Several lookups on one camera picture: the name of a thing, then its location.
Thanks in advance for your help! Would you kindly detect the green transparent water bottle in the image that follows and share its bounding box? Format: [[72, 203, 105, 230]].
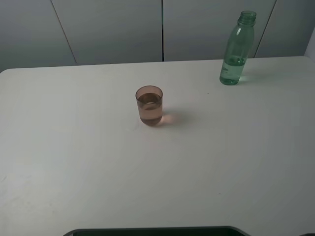
[[220, 10, 256, 86]]

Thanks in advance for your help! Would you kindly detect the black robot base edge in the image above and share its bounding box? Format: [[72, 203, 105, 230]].
[[66, 226, 248, 236]]

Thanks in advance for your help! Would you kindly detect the pink transparent plastic cup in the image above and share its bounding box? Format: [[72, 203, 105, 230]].
[[135, 86, 163, 126]]

